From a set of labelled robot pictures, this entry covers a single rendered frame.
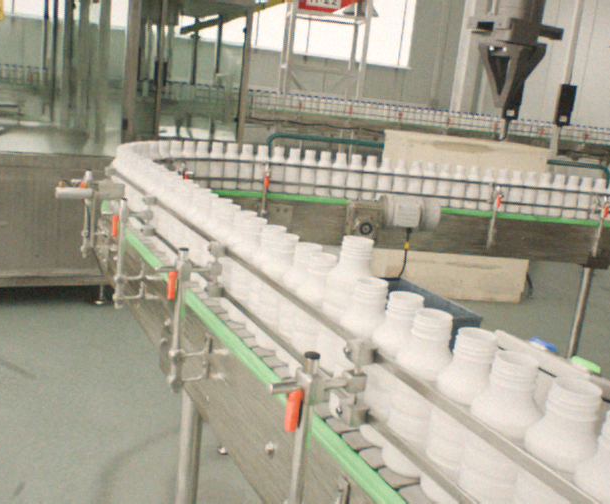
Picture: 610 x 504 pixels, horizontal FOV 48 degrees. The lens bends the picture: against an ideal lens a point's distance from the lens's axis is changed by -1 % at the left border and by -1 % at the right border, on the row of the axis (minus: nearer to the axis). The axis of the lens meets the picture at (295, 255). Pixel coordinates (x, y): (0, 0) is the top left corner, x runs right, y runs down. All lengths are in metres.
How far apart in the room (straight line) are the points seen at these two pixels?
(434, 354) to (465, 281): 4.70
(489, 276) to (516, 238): 2.56
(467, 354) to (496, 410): 0.07
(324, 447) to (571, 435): 0.32
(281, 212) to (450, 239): 0.68
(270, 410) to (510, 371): 0.42
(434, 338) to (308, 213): 1.98
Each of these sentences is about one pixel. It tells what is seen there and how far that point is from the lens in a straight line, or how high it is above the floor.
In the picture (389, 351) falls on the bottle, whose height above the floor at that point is 1.11.
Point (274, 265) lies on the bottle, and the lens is 0.97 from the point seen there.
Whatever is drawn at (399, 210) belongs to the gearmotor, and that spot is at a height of 1.00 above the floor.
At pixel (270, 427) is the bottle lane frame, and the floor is 0.93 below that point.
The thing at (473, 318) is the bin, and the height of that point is 0.95.
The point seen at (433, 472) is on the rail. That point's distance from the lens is 0.67.
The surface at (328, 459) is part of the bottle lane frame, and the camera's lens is 0.80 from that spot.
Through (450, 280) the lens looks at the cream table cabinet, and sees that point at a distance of 5.34.
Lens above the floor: 1.36
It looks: 13 degrees down
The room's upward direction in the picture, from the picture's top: 6 degrees clockwise
